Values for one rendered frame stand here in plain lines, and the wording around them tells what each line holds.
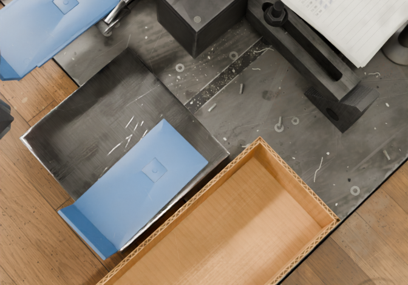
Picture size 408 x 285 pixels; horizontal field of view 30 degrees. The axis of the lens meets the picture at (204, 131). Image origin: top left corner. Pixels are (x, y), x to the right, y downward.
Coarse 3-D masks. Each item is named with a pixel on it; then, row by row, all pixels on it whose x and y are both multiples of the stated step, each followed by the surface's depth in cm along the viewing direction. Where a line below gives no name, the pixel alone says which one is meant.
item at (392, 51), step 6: (396, 30) 90; (402, 30) 88; (390, 36) 90; (396, 36) 89; (402, 36) 88; (390, 42) 89; (396, 42) 89; (402, 42) 89; (384, 48) 90; (390, 48) 89; (396, 48) 89; (402, 48) 89; (384, 54) 90; (390, 54) 89; (396, 54) 89; (402, 54) 89; (390, 60) 89; (396, 60) 89; (402, 60) 89
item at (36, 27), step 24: (24, 0) 80; (48, 0) 80; (96, 0) 80; (120, 0) 81; (0, 24) 79; (24, 24) 79; (48, 24) 79; (72, 24) 80; (0, 48) 78; (24, 48) 79; (48, 48) 79; (0, 72) 75; (24, 72) 78
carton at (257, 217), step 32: (256, 160) 85; (224, 192) 84; (256, 192) 84; (288, 192) 84; (192, 224) 83; (224, 224) 83; (256, 224) 84; (288, 224) 84; (320, 224) 83; (128, 256) 76; (160, 256) 82; (192, 256) 82; (224, 256) 83; (256, 256) 83; (288, 256) 83
